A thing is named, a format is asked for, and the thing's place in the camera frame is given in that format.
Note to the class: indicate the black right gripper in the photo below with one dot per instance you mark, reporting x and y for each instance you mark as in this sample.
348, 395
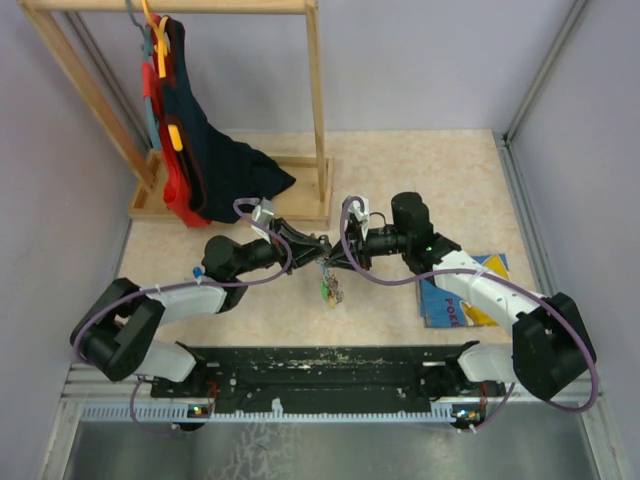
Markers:
359, 251

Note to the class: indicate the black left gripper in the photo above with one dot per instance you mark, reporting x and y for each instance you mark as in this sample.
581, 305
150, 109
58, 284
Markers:
305, 248

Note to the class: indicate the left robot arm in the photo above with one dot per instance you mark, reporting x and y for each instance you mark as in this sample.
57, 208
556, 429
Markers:
117, 334

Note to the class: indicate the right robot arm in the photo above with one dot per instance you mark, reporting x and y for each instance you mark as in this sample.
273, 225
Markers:
550, 347

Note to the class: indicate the green key tag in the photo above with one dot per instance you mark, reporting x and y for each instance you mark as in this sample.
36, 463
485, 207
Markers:
325, 287

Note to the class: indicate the wooden clothes rack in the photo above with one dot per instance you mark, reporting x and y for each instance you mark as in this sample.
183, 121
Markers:
307, 202

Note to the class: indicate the dark navy garment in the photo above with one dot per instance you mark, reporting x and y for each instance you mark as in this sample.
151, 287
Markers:
220, 169

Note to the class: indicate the blue yellow booklet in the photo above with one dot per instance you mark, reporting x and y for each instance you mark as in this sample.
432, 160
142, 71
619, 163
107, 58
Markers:
441, 309

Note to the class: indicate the red garment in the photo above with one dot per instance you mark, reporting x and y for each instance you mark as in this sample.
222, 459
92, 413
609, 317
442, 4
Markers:
176, 191

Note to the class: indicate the yellow hanger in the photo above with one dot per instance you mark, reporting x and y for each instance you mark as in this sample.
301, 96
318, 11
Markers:
161, 44

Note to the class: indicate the teal hanger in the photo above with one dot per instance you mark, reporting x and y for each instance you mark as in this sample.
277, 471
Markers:
146, 70

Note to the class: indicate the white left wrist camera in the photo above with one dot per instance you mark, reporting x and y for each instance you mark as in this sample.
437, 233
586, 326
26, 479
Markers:
262, 215

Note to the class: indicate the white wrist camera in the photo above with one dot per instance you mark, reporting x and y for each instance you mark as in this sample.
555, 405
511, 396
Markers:
262, 215
360, 208

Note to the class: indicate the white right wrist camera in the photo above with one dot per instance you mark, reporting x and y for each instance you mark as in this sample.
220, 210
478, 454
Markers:
360, 208

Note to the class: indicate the aluminium corner rail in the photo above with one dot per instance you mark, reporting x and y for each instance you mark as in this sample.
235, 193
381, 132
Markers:
560, 41

